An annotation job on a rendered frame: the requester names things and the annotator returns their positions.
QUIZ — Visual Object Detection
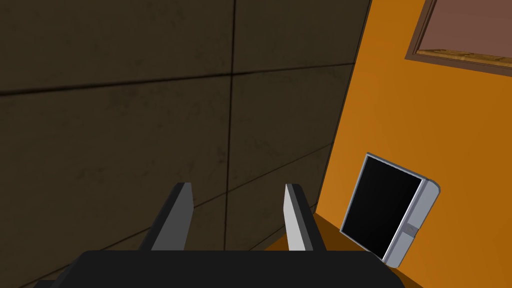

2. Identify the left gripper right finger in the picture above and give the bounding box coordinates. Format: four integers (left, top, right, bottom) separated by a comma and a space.
283, 183, 327, 252

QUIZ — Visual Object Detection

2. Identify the brown framed window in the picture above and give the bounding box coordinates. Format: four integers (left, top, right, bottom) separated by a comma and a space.
403, 0, 512, 77

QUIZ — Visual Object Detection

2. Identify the grey microwave with black door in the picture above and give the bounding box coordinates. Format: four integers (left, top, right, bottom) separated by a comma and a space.
339, 151, 442, 269

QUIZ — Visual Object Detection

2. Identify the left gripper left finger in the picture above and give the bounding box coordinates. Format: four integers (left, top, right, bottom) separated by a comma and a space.
138, 181, 195, 252

